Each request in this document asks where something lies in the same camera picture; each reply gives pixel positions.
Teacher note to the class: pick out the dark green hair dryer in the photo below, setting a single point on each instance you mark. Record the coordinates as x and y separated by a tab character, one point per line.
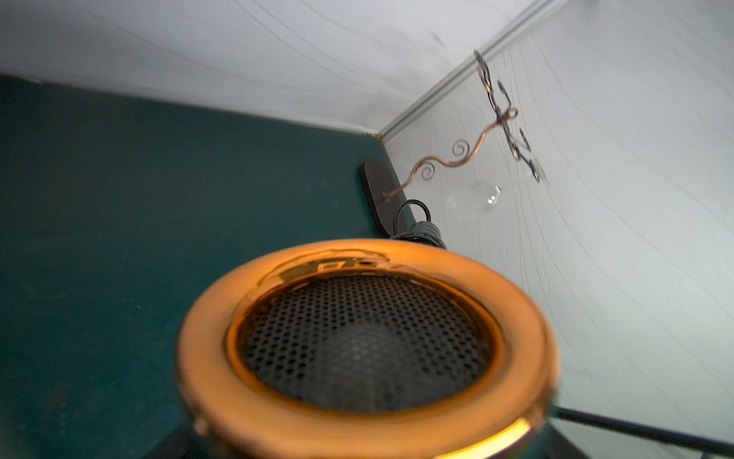
366	348

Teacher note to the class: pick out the metal glass holder stand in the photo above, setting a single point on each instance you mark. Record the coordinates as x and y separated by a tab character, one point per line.
397	217

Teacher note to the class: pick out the clear wine glass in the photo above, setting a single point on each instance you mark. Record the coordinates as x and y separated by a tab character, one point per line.
481	197

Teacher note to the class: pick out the green table mat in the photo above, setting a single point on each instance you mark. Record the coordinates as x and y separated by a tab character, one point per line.
116	214

